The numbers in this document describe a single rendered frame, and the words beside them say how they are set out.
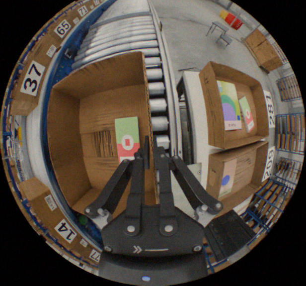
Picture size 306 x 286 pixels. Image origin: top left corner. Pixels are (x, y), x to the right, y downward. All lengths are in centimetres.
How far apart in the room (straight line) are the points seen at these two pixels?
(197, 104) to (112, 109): 30
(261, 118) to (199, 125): 41
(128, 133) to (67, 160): 24
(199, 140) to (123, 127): 26
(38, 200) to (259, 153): 111
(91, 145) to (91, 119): 10
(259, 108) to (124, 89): 67
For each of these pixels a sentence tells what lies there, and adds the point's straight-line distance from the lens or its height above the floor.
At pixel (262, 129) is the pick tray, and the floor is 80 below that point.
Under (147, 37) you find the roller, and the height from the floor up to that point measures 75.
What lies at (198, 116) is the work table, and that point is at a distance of 36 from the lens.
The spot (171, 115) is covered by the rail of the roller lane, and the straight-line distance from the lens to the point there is 34.
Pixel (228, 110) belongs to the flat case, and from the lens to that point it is 39.
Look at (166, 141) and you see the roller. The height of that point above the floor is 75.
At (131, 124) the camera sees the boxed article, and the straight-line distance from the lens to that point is 31.
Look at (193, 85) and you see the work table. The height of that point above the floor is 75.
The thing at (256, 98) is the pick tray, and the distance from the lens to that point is 65.
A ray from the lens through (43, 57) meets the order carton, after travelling 66.
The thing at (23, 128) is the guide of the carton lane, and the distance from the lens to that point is 85.
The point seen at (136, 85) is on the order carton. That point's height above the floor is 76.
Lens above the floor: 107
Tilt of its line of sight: 88 degrees down
